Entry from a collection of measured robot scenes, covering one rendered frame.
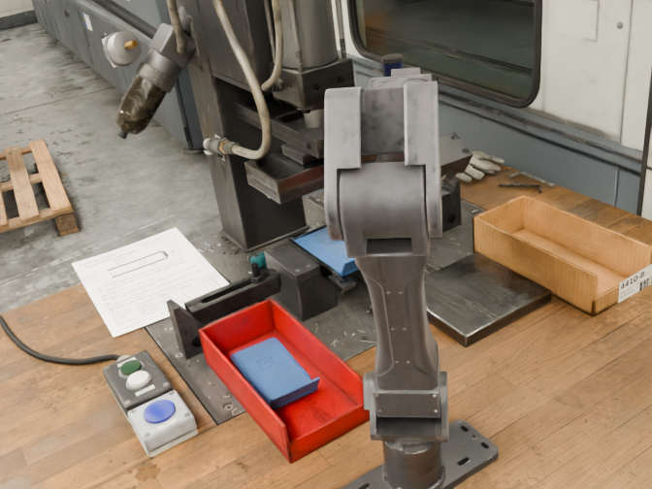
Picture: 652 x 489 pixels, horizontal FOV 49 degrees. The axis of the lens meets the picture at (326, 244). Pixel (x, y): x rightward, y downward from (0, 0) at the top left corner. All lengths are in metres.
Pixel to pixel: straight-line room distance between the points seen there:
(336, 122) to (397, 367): 0.26
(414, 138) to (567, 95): 1.00
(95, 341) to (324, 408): 0.42
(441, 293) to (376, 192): 0.56
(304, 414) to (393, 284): 0.36
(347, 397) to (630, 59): 0.81
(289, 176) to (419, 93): 0.45
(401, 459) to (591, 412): 0.27
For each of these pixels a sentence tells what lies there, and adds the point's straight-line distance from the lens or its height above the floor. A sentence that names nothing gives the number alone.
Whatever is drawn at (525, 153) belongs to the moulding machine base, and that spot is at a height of 0.89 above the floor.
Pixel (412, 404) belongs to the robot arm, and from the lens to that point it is 0.75.
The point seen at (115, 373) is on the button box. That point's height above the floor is 0.93.
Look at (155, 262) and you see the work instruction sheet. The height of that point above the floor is 0.90.
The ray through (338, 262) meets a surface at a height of 0.99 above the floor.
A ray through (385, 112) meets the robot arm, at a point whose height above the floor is 1.33.
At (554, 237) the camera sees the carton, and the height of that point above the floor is 0.92.
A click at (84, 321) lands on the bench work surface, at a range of 1.25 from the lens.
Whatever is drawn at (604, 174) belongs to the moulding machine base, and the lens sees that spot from 1.50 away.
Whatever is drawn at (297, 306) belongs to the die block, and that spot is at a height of 0.93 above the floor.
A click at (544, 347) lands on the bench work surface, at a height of 0.90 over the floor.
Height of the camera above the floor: 1.53
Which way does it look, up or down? 29 degrees down
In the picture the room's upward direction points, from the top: 8 degrees counter-clockwise
